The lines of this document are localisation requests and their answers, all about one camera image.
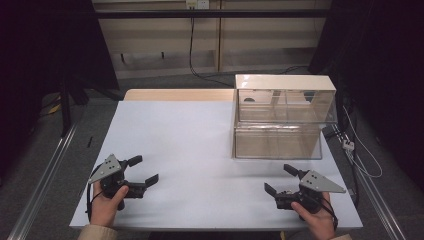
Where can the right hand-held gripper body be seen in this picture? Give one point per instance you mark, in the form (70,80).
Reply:
(311,190)

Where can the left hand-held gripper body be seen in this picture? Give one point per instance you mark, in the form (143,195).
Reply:
(111,173)

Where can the person's right hand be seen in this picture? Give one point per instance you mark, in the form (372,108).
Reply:
(316,220)

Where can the person's left hand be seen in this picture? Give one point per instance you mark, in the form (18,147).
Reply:
(106,206)

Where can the clear acrylic drawer cabinet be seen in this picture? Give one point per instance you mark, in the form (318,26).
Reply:
(283,113)

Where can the white power adapter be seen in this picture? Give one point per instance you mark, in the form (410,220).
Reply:
(348,144)

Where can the black metal stand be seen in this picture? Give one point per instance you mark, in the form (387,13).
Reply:
(66,110)

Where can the black curtain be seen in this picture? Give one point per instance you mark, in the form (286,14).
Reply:
(43,50)
(383,66)

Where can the black horizontal bar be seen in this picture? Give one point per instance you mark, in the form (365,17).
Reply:
(206,13)

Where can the aluminium rail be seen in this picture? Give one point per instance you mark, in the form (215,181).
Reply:
(43,186)
(376,196)

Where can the white wall socket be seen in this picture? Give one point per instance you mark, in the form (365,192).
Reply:
(197,4)

